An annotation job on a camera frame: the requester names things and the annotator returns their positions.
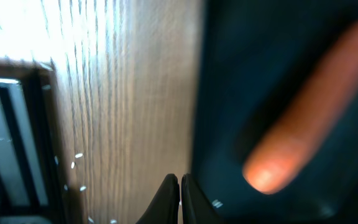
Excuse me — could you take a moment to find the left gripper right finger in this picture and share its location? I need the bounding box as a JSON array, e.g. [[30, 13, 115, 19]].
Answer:
[[181, 174, 224, 224]]

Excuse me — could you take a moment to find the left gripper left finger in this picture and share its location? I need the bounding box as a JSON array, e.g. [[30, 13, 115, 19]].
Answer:
[[136, 174, 180, 224]]

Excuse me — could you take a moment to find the orange carrot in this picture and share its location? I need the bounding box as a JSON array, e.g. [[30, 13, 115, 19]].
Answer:
[[242, 21, 358, 194]]

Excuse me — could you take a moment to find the black rectangular tray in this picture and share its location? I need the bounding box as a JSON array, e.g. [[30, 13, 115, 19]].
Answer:
[[0, 64, 67, 223]]

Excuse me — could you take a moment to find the round black tray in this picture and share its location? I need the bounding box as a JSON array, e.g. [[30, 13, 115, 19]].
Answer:
[[191, 0, 358, 223]]

